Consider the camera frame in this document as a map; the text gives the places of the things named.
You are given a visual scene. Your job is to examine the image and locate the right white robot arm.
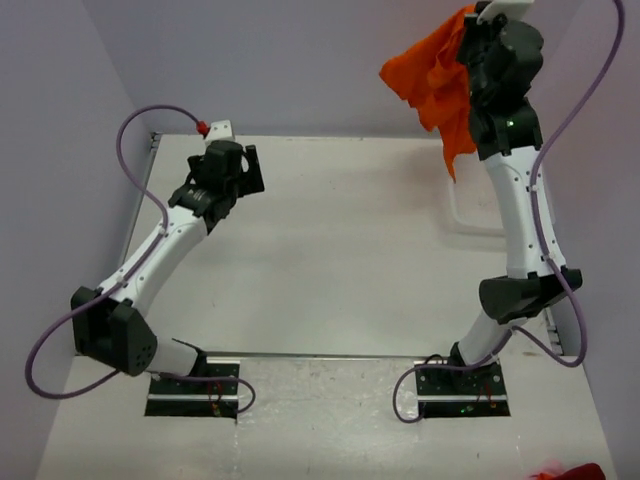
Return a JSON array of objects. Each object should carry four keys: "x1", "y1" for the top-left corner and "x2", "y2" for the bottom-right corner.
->
[{"x1": 446, "y1": 1, "x2": 583, "y2": 393}]

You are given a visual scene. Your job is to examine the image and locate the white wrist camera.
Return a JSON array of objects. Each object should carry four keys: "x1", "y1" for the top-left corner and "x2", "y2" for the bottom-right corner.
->
[
  {"x1": 196, "y1": 120, "x2": 235, "y2": 144},
  {"x1": 476, "y1": 0, "x2": 534, "y2": 24}
]

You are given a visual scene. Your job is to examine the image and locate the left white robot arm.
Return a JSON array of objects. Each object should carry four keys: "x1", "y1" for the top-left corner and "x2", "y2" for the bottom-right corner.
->
[{"x1": 71, "y1": 140, "x2": 265, "y2": 393}]

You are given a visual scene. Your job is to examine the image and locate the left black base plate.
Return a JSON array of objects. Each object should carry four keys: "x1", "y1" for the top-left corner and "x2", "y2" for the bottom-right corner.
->
[{"x1": 145, "y1": 377, "x2": 239, "y2": 420}]

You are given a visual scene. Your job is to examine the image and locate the orange t shirt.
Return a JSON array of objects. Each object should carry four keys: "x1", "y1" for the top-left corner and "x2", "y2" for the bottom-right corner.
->
[{"x1": 379, "y1": 4, "x2": 476, "y2": 180}]

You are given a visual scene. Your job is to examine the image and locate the white plastic basket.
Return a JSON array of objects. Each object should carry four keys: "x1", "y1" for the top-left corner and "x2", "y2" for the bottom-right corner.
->
[{"x1": 448, "y1": 181, "x2": 504, "y2": 237}]

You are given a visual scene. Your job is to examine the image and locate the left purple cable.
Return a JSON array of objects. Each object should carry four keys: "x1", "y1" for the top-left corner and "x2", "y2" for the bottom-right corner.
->
[{"x1": 24, "y1": 104, "x2": 256, "y2": 415}]

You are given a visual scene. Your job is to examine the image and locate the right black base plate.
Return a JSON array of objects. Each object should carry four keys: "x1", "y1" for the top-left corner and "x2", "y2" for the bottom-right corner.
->
[{"x1": 414, "y1": 355, "x2": 511, "y2": 419}]

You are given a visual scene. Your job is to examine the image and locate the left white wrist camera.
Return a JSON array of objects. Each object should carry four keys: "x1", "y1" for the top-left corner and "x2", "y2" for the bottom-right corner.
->
[{"x1": 196, "y1": 120, "x2": 235, "y2": 144}]

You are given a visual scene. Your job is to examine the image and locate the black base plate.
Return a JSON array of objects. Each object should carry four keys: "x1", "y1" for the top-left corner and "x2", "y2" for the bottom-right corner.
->
[
  {"x1": 414, "y1": 355, "x2": 511, "y2": 419},
  {"x1": 145, "y1": 377, "x2": 239, "y2": 420}
]

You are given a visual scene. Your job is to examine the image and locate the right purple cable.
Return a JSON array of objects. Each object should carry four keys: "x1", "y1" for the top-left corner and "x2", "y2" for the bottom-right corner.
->
[{"x1": 392, "y1": 0, "x2": 626, "y2": 426}]

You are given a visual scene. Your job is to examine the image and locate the red cloth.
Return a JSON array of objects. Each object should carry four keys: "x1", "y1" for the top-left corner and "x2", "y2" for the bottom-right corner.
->
[{"x1": 528, "y1": 463, "x2": 606, "y2": 480}]

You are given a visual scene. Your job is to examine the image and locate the purple cable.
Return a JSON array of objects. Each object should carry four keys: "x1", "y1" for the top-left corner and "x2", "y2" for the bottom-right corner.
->
[
  {"x1": 392, "y1": 0, "x2": 626, "y2": 426},
  {"x1": 24, "y1": 104, "x2": 256, "y2": 415}
]

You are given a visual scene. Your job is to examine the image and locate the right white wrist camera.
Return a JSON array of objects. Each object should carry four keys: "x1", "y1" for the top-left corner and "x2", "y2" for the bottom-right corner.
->
[{"x1": 476, "y1": 0, "x2": 534, "y2": 24}]

